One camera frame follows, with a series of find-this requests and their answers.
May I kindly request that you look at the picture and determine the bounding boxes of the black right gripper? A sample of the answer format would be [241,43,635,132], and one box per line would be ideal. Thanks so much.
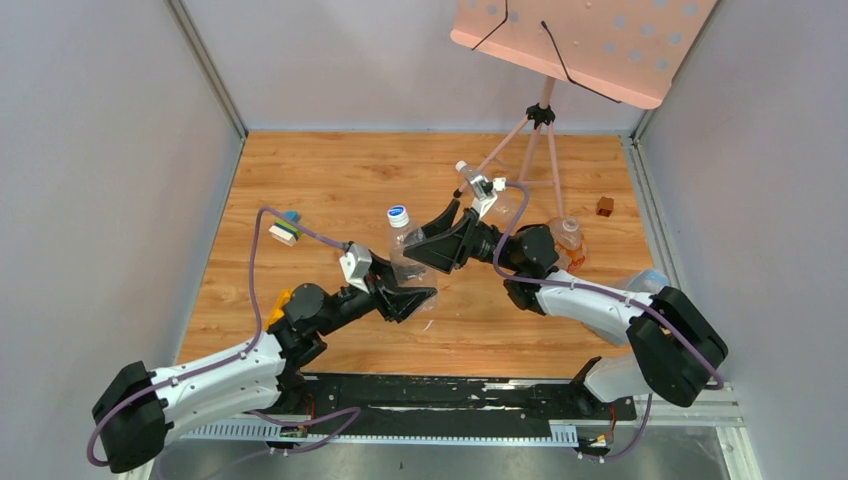
[400,200,522,274]

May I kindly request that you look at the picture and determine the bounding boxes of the clear bottle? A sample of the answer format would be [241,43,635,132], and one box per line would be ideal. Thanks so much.
[454,160,521,227]
[389,216,437,288]

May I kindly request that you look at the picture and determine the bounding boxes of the white blue bottle cap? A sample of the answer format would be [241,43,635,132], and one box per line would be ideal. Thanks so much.
[387,205,411,229]

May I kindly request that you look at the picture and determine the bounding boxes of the orange label plastic bottle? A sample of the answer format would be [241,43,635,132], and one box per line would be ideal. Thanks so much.
[549,216,588,274]

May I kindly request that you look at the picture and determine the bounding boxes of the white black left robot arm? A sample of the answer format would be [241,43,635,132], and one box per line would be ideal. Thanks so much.
[87,257,438,473]

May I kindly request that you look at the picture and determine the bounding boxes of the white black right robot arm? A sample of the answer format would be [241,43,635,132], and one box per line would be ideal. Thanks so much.
[403,200,729,418]

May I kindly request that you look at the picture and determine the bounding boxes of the yellow triangular toy block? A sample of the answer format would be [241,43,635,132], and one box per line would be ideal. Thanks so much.
[263,289,293,331]

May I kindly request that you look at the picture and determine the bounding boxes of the stacked toy building blocks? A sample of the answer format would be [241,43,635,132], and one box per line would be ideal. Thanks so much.
[268,210,303,246]

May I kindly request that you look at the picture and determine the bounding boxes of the small brown cube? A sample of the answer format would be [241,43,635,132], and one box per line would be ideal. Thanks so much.
[595,196,615,218]

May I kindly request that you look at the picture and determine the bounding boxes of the pink music stand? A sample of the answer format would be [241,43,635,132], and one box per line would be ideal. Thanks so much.
[450,0,718,216]

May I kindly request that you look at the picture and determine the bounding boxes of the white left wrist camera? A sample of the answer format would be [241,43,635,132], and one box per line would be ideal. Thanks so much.
[339,242,372,293]

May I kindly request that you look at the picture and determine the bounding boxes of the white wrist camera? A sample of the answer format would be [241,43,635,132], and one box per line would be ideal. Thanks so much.
[339,242,372,293]
[469,174,507,219]

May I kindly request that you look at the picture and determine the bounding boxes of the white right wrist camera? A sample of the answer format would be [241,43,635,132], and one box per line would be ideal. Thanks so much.
[469,174,507,219]

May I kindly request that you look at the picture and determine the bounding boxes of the black metal base rail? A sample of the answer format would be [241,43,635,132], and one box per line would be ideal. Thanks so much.
[135,370,743,448]

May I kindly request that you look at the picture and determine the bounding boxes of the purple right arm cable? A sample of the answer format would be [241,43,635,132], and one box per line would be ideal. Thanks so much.
[491,180,725,463]

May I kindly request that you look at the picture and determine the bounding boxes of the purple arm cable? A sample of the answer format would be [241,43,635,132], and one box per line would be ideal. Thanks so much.
[491,180,725,463]
[86,206,362,466]

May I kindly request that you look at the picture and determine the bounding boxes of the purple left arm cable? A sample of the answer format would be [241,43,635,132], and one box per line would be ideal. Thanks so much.
[86,206,362,466]

